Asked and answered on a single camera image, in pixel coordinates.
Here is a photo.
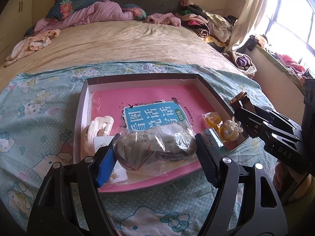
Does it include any bag with yellow hoop earrings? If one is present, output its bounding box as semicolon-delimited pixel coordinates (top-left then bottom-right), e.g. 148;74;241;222
201;112;224;141

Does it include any pink children's book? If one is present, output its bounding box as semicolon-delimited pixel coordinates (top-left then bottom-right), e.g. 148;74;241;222
91;83;225;192

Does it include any peach clothing on bed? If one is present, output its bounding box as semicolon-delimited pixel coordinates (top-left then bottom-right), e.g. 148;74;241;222
3;29;61;67

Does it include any shallow cardboard box tray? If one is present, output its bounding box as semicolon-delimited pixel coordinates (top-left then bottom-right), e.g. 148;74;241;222
73;73;249;194

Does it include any cream curtain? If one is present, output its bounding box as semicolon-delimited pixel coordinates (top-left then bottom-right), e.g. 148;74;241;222
225;0;268;52

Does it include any floral dark pillow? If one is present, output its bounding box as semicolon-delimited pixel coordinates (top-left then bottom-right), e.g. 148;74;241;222
46;0;105;21

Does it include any cream wardrobe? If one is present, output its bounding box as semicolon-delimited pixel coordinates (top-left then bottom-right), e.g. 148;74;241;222
1;0;32;63

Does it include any floral bag with clothes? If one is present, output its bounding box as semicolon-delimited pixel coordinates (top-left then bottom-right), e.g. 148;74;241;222
228;51;257;79

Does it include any brown wooden clip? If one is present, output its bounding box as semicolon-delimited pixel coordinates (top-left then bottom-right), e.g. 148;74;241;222
230;91;256;113

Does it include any lilac crumpled duvet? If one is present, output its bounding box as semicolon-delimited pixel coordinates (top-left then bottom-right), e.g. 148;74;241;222
33;1;135;34

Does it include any cream pearl claw clip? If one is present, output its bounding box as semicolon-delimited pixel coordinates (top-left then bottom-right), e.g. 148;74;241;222
220;117;244;142

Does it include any beige bed cover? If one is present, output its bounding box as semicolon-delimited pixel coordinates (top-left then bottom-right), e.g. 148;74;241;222
1;21;239;89

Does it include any pink fluffy garment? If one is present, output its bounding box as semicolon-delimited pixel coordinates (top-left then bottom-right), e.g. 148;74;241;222
145;13;181;27

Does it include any cream flower hair clip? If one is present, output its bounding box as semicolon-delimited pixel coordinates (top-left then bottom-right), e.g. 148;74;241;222
81;116;114;156

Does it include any pile of clothes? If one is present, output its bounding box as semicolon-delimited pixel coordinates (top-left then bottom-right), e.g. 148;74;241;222
176;0;238;48

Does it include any clear bag dark necklace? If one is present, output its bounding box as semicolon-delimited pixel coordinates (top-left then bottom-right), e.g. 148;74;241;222
113;123;199;175

